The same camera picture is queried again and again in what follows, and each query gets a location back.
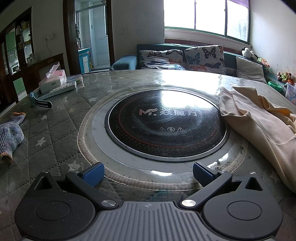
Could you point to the purple curtain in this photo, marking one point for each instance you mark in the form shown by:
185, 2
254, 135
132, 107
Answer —
241, 2

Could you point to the window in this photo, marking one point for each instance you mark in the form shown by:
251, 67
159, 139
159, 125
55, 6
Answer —
208, 14

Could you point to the grey cushion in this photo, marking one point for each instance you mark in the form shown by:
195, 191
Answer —
251, 69

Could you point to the orange plush toy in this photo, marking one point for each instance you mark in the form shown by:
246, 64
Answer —
264, 63

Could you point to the panda plush toy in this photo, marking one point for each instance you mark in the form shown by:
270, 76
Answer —
248, 53

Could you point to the white wall socket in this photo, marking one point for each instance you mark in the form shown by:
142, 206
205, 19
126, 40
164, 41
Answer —
49, 36

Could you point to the dark wooden cabinet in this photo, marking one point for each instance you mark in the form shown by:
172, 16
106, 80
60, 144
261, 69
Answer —
25, 69

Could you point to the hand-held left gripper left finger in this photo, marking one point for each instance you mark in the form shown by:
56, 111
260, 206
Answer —
93, 174

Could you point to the dark green sofa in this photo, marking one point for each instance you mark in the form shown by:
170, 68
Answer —
157, 47

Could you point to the flat green-edged box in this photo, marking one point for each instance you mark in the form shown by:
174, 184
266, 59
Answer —
74, 79

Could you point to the butterfly print pillow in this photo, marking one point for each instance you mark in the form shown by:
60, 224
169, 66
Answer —
161, 59
204, 59

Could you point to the cream shirt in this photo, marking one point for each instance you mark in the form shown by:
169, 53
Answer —
254, 125

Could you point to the green bowl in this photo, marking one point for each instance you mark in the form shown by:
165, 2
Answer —
275, 86

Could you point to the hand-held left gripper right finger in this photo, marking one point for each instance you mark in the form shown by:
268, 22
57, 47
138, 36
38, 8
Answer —
203, 174

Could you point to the white tissue box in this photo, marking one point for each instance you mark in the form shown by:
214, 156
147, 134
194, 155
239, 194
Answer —
52, 83

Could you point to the black round induction cooktop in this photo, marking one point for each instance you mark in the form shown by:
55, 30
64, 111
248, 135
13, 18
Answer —
161, 125

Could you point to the brown plush toy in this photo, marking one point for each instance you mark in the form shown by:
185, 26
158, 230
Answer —
286, 77

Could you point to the dark wooden door frame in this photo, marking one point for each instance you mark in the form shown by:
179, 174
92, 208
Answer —
69, 34

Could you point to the small blue cabinet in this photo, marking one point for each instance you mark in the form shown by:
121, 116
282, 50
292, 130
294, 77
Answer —
83, 61

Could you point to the patterned gift bag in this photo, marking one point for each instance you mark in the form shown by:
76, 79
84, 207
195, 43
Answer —
291, 93

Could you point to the white remote control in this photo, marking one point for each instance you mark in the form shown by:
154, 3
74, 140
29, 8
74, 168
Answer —
62, 89

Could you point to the blue sofa armrest cover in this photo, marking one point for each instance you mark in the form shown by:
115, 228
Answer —
123, 62

